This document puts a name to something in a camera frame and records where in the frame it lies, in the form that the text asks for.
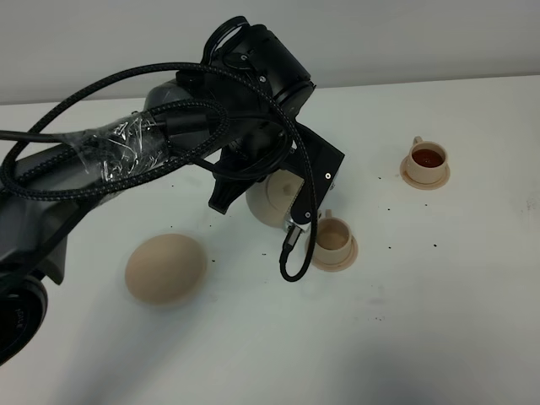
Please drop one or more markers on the beige teacup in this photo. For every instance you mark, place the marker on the beige teacup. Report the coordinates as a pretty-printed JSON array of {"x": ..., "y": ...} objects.
[
  {"x": 426, "y": 161},
  {"x": 332, "y": 232}
]

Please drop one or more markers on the beige clay teapot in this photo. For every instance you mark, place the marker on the beige clay teapot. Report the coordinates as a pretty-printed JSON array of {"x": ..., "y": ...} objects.
[{"x": 271, "y": 201}]

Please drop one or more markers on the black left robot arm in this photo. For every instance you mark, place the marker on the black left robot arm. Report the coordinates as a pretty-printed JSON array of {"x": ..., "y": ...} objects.
[{"x": 233, "y": 114}]

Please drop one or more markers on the beige far cup saucer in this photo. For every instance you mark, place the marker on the beige far cup saucer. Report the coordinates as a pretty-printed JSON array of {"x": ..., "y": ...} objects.
[{"x": 421, "y": 186}]

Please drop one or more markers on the beige far teacup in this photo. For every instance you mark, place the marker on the beige far teacup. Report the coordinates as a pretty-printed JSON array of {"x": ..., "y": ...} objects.
[{"x": 426, "y": 161}]

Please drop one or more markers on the beige teapot saucer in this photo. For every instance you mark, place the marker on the beige teapot saucer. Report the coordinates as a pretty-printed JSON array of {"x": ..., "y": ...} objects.
[{"x": 166, "y": 270}]

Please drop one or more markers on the beige near teacup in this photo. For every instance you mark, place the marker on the beige near teacup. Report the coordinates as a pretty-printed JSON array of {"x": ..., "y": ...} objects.
[{"x": 332, "y": 232}]

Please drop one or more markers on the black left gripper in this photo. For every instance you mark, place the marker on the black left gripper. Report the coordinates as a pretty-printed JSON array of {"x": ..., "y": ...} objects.
[{"x": 315, "y": 160}]

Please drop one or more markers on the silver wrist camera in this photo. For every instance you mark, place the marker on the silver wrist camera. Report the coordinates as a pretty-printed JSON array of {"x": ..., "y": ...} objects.
[{"x": 293, "y": 231}]

